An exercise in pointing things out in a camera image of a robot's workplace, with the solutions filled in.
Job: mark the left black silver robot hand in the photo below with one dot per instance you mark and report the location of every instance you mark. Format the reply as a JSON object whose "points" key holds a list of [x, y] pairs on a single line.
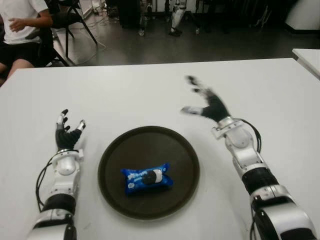
{"points": [[65, 138]]}

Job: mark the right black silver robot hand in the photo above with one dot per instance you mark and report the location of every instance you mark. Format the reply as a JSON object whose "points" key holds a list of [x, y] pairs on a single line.
{"points": [[216, 107]]}

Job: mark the blue Oreo cookie packet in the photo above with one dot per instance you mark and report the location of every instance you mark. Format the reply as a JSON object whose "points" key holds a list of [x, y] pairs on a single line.
{"points": [[147, 178]]}

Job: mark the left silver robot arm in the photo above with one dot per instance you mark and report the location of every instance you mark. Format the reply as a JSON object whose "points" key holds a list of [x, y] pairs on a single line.
{"points": [[66, 167]]}

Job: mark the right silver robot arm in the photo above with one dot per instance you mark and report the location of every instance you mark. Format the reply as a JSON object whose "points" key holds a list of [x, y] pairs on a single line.
{"points": [[243, 150]]}

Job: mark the round dark brown tray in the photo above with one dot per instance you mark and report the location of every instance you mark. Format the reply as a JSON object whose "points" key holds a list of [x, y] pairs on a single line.
{"points": [[150, 142]]}

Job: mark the black office chair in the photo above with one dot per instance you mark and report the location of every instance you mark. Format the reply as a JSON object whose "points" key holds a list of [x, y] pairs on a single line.
{"points": [[46, 45]]}

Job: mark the white humanoid robot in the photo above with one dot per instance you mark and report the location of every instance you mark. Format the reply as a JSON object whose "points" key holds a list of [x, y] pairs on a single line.
{"points": [[176, 18]]}

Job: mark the white side table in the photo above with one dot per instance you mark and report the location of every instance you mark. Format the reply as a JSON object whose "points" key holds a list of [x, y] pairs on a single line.
{"points": [[310, 60]]}

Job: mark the black folding chair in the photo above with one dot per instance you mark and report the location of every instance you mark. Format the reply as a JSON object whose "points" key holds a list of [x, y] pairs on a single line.
{"points": [[90, 33]]}

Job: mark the black equipment case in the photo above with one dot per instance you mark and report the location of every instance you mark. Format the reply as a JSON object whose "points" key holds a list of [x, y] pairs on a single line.
{"points": [[128, 15]]}

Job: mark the seated person in white shirt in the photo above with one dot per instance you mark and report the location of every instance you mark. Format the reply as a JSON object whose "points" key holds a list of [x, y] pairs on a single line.
{"points": [[20, 12]]}

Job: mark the white display cabinet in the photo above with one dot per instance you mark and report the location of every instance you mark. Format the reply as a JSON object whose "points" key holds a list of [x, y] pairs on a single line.
{"points": [[87, 6]]}

